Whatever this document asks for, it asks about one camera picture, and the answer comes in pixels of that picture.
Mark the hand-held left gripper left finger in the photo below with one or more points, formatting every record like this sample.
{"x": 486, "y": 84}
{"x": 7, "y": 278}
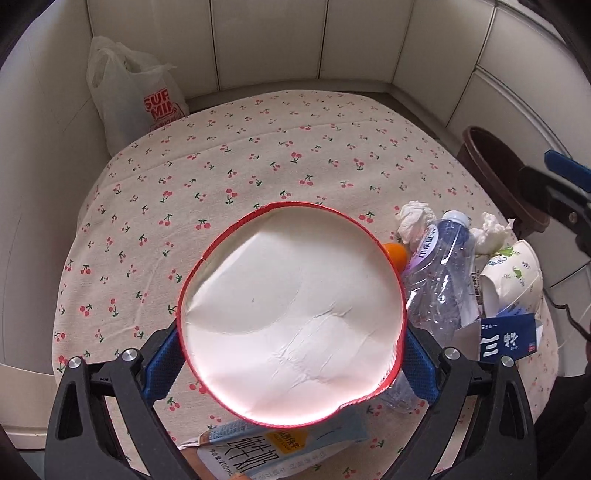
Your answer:
{"x": 161, "y": 362}

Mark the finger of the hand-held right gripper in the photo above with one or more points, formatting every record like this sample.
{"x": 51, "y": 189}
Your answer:
{"x": 565, "y": 168}

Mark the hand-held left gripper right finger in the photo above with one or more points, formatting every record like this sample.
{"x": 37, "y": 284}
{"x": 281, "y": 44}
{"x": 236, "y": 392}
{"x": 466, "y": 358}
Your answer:
{"x": 421, "y": 364}

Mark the brown trash bin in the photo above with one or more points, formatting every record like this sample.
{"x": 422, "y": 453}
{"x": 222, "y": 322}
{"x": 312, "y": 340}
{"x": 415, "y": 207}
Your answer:
{"x": 496, "y": 173}

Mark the dark blue carton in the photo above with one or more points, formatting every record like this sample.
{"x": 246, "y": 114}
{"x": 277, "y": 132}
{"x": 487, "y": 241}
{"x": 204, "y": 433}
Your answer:
{"x": 503, "y": 342}

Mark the red rimmed paper bowl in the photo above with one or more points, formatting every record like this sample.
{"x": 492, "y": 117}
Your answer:
{"x": 295, "y": 318}

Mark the crushed clear plastic bottle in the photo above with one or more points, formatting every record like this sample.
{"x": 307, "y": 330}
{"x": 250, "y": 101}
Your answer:
{"x": 438, "y": 277}

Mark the crumpled white tissue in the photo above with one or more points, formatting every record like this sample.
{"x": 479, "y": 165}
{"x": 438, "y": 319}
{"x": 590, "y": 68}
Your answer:
{"x": 415, "y": 221}
{"x": 491, "y": 235}

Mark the small orange fruit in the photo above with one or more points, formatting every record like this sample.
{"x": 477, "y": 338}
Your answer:
{"x": 397, "y": 256}

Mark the white paper cup green print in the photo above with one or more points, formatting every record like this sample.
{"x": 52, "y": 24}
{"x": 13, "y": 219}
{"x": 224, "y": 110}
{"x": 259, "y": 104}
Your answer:
{"x": 512, "y": 277}

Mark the light blue milk carton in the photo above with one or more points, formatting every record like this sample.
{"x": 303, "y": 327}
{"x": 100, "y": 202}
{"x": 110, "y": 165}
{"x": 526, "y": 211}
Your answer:
{"x": 277, "y": 443}

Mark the cherry print tablecloth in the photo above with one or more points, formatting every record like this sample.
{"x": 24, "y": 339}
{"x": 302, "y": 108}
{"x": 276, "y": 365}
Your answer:
{"x": 277, "y": 161}

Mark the white plastic shopping bag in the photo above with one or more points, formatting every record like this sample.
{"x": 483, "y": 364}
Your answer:
{"x": 131, "y": 99}

